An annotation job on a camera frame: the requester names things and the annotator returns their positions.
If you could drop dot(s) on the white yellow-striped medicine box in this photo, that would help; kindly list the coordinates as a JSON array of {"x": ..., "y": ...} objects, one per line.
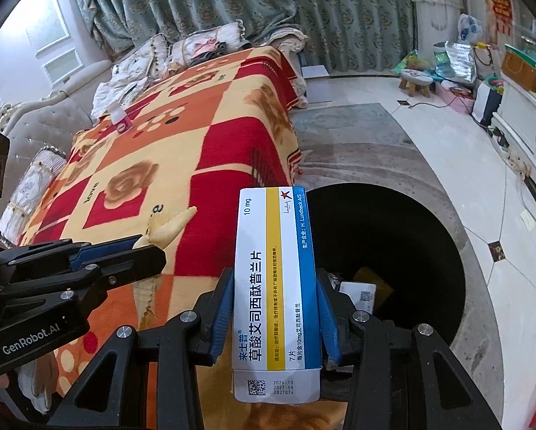
[{"x": 272, "y": 300}]

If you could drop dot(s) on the green patterned curtain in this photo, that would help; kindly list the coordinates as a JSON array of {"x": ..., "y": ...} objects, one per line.
[{"x": 339, "y": 18}]

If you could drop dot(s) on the folded clothes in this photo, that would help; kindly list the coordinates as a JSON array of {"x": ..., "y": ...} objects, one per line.
[{"x": 209, "y": 47}]

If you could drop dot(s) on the green snack bag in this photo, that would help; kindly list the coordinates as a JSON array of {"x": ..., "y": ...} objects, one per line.
[{"x": 411, "y": 60}]

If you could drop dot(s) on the beige embroidered pillow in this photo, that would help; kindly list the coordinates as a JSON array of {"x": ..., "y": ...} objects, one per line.
[
  {"x": 147, "y": 53},
  {"x": 183, "y": 51}
]

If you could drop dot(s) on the pink box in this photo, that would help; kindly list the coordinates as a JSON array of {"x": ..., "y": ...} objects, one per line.
[{"x": 454, "y": 98}]

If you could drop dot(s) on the grey round rug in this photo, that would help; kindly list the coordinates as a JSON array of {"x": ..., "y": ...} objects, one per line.
[{"x": 353, "y": 143}]

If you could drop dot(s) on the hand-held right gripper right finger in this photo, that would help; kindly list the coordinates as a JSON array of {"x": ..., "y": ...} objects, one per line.
[{"x": 328, "y": 322}]

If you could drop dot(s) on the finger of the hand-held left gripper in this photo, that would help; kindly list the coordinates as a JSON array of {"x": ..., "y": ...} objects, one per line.
[
  {"x": 93, "y": 253},
  {"x": 129, "y": 264}
]

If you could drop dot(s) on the white bottle pink label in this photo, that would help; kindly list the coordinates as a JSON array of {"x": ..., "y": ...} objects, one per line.
[{"x": 121, "y": 121}]

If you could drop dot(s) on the printed red orange blanket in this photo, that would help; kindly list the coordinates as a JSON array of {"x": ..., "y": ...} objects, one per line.
[{"x": 160, "y": 143}]

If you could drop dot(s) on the white television cabinet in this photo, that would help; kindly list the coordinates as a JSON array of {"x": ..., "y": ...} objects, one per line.
[{"x": 527, "y": 121}]

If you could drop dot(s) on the black trash bin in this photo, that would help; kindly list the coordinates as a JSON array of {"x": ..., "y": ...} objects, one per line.
[{"x": 407, "y": 242}]

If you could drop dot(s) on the white storage box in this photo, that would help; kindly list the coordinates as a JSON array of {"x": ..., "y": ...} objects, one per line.
[{"x": 317, "y": 85}]

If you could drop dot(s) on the silver foil bag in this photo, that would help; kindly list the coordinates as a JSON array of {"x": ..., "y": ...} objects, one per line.
[{"x": 458, "y": 60}]

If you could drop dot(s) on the white barcode box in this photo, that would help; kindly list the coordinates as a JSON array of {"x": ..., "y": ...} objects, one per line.
[{"x": 357, "y": 295}]

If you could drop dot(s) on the white blue plastic bag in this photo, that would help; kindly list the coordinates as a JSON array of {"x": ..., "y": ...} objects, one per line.
[{"x": 469, "y": 29}]

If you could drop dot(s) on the white quilt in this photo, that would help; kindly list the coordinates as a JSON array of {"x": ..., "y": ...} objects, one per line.
[{"x": 111, "y": 89}]

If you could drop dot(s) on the beige striped bolster pillow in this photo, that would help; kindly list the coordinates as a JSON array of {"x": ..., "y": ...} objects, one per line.
[{"x": 30, "y": 188}]

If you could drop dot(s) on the orange paper bag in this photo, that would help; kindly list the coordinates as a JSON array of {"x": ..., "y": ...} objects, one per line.
[{"x": 519, "y": 69}]

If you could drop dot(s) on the red hanging decoration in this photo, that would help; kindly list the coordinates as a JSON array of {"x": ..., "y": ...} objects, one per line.
[{"x": 498, "y": 9}]

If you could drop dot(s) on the small wooden stool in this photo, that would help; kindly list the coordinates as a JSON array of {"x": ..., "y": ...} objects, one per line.
[{"x": 416, "y": 78}]

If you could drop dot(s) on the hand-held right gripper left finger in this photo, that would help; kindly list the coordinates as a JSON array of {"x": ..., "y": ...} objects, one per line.
[{"x": 221, "y": 318}]

